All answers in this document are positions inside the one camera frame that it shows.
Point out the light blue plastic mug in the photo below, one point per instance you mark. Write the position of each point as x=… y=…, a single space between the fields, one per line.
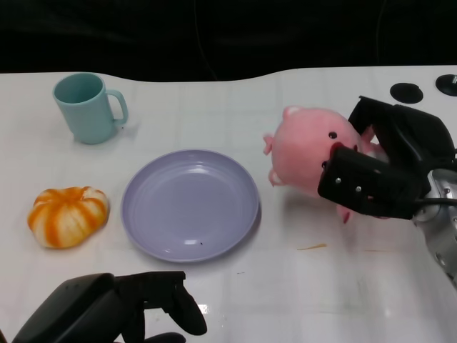
x=85 y=114

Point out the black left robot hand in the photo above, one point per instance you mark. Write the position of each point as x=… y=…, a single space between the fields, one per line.
x=89 y=311

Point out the orange white striped pumpkin toy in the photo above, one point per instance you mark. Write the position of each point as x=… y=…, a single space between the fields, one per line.
x=68 y=218

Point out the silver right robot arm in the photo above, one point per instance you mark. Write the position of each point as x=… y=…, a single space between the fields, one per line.
x=441 y=228

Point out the black grommet with stem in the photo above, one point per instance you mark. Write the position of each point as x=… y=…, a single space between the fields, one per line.
x=448 y=85

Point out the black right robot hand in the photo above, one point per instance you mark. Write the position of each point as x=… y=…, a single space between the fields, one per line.
x=400 y=143

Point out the flat black table grommet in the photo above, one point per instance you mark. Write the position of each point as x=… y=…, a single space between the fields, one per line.
x=407 y=93

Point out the pink plush beaver doll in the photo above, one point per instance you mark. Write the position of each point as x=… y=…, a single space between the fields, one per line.
x=300 y=150

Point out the black backdrop cloth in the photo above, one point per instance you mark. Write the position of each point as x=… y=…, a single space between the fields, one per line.
x=143 y=32

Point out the lavender round plate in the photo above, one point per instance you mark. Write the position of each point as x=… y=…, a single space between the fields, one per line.
x=189 y=203

